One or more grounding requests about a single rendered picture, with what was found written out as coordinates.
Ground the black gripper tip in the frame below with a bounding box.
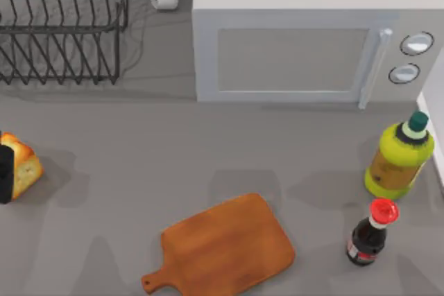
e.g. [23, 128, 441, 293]
[0, 144, 16, 204]

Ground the microwave oven door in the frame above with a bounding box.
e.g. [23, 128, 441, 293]
[193, 9, 400, 103]

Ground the dark bottle with red cap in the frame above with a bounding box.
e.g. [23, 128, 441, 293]
[346, 198, 400, 267]

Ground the white microwave knob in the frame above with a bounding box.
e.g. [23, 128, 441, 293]
[388, 63, 421, 85]
[400, 31, 435, 57]

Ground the pale microwave door handle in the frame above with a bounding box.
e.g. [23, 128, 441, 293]
[358, 28, 393, 110]

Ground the wooden cutting board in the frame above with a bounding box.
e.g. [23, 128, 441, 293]
[140, 192, 296, 296]

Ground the golden bread loaf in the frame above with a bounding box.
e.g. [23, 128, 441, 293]
[0, 132, 45, 201]

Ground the black wire dish rack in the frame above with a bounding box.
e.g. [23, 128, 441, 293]
[0, 0, 132, 86]

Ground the yellow-green bottle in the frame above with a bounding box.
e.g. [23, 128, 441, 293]
[364, 110, 435, 201]

